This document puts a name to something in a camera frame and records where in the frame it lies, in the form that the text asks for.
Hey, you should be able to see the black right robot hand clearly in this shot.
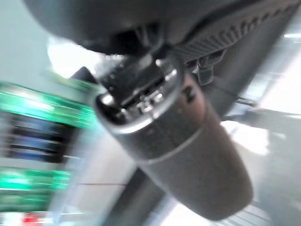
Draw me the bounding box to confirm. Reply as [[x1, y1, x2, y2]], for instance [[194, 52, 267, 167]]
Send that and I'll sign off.
[[22, 0, 301, 222]]

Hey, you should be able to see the green Sprite bottle yellow cap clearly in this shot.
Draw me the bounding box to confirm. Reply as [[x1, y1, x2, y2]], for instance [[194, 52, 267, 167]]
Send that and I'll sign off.
[[0, 80, 99, 129], [0, 168, 72, 209]]

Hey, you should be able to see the blue label Pepsi bottle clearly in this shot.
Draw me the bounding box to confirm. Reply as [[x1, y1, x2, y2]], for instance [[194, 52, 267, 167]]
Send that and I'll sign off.
[[7, 140, 71, 164]]

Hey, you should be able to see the clear water bottle red cap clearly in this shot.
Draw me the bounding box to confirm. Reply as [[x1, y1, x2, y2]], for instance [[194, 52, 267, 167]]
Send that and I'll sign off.
[[20, 210, 55, 226]]

